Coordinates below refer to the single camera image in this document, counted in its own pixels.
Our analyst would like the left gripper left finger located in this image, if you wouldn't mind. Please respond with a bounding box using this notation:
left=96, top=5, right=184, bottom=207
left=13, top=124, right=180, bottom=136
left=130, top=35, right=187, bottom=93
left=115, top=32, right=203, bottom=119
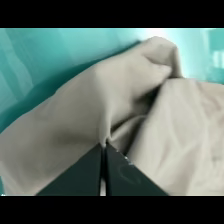
left=36, top=142, right=103, bottom=197

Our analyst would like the beige garment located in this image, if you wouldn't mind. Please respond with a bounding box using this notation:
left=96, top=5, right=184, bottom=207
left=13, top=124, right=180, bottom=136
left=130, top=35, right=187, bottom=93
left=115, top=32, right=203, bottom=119
left=0, top=35, right=224, bottom=197

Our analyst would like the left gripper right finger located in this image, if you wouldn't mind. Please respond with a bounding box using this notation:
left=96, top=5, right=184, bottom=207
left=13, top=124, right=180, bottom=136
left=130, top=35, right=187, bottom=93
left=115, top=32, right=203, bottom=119
left=104, top=141, right=169, bottom=197

